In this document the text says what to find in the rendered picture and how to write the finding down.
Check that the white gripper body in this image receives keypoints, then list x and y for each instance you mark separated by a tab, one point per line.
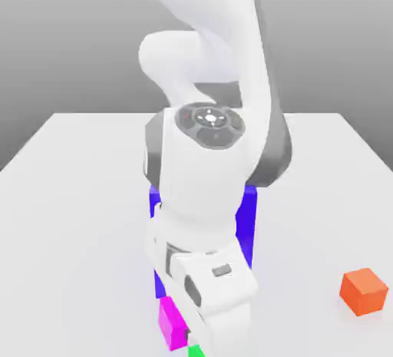
225	332

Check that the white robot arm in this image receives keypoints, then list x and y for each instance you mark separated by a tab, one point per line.
208	185

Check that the small green cube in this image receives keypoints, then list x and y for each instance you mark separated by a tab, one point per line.
194	352

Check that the small magenta cube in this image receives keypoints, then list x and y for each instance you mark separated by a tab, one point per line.
172	323

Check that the small orange cube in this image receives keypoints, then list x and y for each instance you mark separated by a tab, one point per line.
363	292

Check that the large blue box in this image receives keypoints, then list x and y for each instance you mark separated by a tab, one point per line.
246	222

